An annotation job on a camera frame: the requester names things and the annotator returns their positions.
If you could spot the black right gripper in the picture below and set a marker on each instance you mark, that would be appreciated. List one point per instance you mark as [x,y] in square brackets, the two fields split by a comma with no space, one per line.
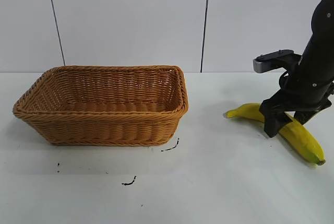
[308,93]

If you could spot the yellow banana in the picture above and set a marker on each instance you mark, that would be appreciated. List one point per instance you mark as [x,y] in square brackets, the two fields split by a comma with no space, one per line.
[302,138]

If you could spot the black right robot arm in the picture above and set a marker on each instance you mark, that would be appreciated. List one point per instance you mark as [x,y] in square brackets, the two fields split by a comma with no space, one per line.
[322,30]

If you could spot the brown woven wicker basket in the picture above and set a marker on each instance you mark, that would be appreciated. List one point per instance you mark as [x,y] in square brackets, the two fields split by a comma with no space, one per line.
[104,127]

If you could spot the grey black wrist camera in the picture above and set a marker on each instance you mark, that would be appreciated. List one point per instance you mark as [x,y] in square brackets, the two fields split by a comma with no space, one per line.
[271,60]

